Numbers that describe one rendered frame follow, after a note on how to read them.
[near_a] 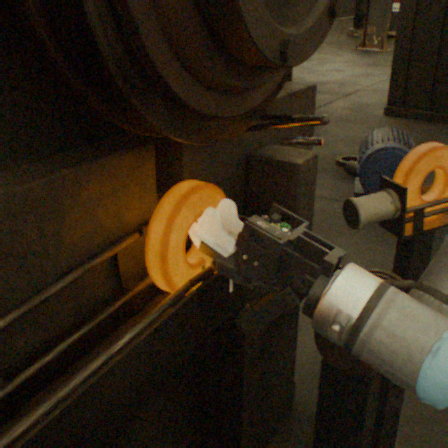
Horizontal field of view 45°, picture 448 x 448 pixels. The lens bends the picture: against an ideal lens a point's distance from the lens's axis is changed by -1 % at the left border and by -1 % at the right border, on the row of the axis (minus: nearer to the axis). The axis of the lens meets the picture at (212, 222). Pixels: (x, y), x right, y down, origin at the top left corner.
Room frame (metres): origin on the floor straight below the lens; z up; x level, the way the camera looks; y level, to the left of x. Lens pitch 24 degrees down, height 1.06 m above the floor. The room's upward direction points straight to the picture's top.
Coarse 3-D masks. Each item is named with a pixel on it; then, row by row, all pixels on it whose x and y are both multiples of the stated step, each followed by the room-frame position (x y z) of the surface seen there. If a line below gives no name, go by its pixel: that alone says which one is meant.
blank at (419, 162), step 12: (432, 144) 0.98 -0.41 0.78; (408, 156) 0.97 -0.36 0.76; (420, 156) 0.95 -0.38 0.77; (432, 156) 0.96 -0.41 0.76; (444, 156) 0.97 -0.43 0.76; (408, 168) 0.95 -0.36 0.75; (420, 168) 0.95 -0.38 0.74; (432, 168) 0.96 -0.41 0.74; (444, 168) 0.98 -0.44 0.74; (396, 180) 0.96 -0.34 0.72; (408, 180) 0.94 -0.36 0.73; (420, 180) 0.95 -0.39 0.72; (444, 180) 0.99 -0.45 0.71; (408, 192) 0.94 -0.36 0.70; (432, 192) 0.99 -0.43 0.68; (444, 192) 0.98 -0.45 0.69; (408, 204) 0.94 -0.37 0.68; (444, 204) 0.98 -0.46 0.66; (408, 216) 0.95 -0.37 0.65
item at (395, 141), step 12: (372, 132) 2.88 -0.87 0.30; (384, 132) 2.80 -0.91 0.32; (396, 132) 2.81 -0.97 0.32; (360, 144) 2.88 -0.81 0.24; (372, 144) 2.65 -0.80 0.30; (384, 144) 2.56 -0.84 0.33; (396, 144) 2.55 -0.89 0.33; (408, 144) 2.65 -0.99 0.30; (360, 156) 2.66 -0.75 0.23; (372, 156) 2.53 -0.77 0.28; (384, 156) 2.50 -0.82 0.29; (396, 156) 2.48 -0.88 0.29; (360, 168) 2.54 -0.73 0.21; (372, 168) 2.51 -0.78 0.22; (384, 168) 2.50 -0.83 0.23; (396, 168) 2.48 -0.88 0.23; (360, 180) 2.54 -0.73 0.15; (372, 180) 2.51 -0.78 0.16; (360, 192) 2.66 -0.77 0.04; (372, 192) 2.51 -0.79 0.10
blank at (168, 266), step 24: (168, 192) 0.64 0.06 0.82; (192, 192) 0.64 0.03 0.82; (216, 192) 0.68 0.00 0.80; (168, 216) 0.61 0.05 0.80; (192, 216) 0.64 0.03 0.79; (168, 240) 0.59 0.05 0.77; (168, 264) 0.59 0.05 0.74; (192, 264) 0.63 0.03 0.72; (168, 288) 0.60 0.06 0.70; (192, 288) 0.63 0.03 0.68
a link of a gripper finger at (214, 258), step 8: (200, 248) 0.61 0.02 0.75; (208, 248) 0.60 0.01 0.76; (208, 256) 0.59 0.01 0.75; (216, 256) 0.59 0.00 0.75; (224, 256) 0.59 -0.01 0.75; (232, 256) 0.59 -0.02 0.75; (216, 264) 0.58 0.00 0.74; (224, 264) 0.57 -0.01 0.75; (232, 264) 0.58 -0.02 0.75; (224, 272) 0.57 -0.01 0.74; (232, 272) 0.57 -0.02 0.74; (232, 280) 0.57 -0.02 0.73; (240, 280) 0.57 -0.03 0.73; (248, 280) 0.57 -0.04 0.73
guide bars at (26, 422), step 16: (208, 272) 0.62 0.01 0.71; (160, 304) 0.55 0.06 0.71; (144, 320) 0.52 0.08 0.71; (128, 336) 0.50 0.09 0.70; (112, 352) 0.47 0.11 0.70; (96, 368) 0.45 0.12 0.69; (64, 384) 0.43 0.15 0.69; (80, 384) 0.43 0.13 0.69; (48, 400) 0.41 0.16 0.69; (32, 416) 0.39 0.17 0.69; (16, 432) 0.37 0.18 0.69
